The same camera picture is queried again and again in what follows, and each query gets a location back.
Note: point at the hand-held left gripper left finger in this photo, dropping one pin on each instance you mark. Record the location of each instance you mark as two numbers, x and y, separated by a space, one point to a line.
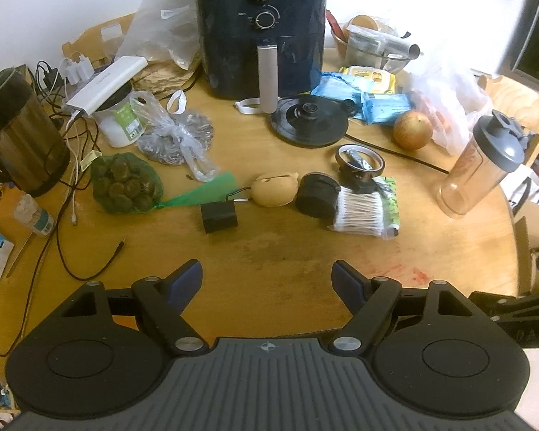
186 285

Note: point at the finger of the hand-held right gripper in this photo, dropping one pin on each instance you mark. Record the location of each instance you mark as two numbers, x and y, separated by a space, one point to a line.
512 325

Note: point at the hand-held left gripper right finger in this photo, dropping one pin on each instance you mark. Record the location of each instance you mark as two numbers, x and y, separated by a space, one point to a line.
346 285

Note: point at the black charger cube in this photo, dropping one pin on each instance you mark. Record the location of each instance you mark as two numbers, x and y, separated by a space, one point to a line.
218 217

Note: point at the cotton swab pack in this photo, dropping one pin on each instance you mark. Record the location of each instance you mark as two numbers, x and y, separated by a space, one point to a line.
357 211

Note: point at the black round case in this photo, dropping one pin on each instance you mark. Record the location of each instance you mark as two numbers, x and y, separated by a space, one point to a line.
314 195

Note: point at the tan silicone case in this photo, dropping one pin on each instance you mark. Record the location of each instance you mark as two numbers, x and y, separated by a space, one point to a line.
271 191

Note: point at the amber tape roll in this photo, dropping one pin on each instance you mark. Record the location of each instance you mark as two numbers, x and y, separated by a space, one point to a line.
341 161

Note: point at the silver foil packet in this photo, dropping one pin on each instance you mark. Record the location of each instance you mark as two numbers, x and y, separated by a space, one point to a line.
357 157

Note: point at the green net bag of chestnuts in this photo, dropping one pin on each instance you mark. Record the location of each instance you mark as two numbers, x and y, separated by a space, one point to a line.
123 184

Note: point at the clear bag of seeds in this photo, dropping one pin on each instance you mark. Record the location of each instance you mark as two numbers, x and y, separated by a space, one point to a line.
177 139

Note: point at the clear shaker bottle grey lid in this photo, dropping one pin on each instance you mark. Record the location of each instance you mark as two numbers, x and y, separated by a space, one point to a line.
474 170

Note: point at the yellow-red apple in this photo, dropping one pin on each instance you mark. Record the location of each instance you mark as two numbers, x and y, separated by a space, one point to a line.
412 131

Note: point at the small water bottle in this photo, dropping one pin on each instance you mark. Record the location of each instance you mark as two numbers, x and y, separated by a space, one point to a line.
33 215

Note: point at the black kettle base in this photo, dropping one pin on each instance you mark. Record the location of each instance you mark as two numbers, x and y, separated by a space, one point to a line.
309 121

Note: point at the white jar green label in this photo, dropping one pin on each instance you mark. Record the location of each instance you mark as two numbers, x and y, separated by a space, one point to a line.
116 125

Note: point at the blue wet wipes pack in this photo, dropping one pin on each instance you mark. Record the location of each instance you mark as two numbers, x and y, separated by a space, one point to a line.
334 90
386 107

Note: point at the yellow wet wipes pack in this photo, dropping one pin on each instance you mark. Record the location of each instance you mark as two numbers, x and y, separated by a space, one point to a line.
368 78

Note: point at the brown paper bag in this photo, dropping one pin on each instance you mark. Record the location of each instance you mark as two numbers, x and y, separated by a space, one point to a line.
166 76

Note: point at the clear plastic bag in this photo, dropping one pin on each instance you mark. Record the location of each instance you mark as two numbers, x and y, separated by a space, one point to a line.
444 98

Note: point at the wooden chair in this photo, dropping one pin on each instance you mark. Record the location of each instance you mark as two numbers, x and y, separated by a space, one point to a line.
530 107

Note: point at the white power bank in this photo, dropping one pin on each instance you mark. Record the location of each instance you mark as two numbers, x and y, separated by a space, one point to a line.
105 81

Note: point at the steel electric kettle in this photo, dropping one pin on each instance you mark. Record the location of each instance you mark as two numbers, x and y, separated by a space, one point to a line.
18 134

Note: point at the bowl of kitchen things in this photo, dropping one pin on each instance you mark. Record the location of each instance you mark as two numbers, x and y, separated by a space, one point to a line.
368 51

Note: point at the white charger plugs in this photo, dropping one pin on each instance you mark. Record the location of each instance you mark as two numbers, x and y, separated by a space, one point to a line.
78 69

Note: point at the silver foil roll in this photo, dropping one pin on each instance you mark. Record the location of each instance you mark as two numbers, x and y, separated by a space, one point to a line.
404 48

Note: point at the black power adapter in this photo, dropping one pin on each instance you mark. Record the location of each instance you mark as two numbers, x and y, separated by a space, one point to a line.
49 76

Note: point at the dark blue air fryer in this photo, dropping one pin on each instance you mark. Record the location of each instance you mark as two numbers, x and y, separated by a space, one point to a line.
233 31

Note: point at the torn cardboard sheet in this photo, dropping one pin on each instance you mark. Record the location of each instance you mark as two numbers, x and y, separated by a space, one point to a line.
94 38

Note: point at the large crumpled plastic bag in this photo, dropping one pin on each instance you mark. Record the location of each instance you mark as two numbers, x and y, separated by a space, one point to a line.
161 22

